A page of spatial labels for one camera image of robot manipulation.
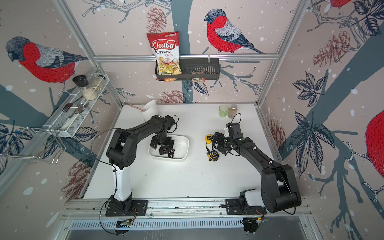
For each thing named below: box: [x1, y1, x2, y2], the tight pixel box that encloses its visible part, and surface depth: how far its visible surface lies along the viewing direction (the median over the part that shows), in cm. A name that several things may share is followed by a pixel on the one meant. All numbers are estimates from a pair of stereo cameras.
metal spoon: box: [67, 102, 89, 121], surface depth 72 cm
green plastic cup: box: [218, 104, 229, 118], surface depth 113 cm
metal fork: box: [61, 95, 84, 113], surface depth 72 cm
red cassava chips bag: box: [146, 31, 183, 83], surface depth 85 cm
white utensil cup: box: [141, 99, 159, 122], surface depth 105 cm
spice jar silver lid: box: [227, 104, 238, 119], surface depth 109 cm
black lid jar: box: [72, 75, 98, 101], surface depth 77 cm
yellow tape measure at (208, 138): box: [205, 134, 213, 144], surface depth 100 cm
